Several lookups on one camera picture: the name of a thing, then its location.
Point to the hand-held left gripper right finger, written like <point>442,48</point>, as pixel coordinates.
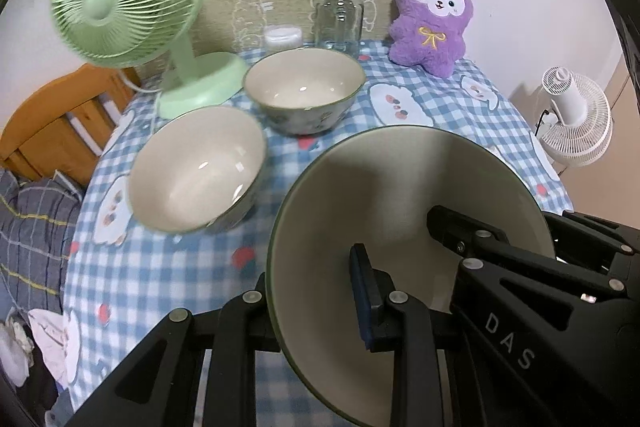
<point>362,297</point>

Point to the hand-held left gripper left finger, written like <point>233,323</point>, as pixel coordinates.
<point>245,322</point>

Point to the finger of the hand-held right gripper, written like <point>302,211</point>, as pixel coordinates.
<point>600,237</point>
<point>465,232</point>

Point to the large floral bowl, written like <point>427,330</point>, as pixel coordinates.
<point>400,187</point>

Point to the small floral bowl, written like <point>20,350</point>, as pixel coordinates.
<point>300,82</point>
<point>195,167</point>

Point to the blue checked tablecloth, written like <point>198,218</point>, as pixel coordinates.
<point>165,267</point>

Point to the white standing fan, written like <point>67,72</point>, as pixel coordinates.
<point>585,127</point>

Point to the purple plush toy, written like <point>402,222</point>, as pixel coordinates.
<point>430,47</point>

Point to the white crumpled cloth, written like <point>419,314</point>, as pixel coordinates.
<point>50,337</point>

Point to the dark furniture panel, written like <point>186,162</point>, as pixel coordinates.
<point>625,22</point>

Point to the grey plaid bedding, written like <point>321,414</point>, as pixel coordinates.
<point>35,232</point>

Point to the green desk fan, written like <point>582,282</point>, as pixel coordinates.
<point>200,92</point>

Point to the glass jar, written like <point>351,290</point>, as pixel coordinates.
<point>337,22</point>

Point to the cotton swab container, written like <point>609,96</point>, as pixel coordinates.
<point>282,38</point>

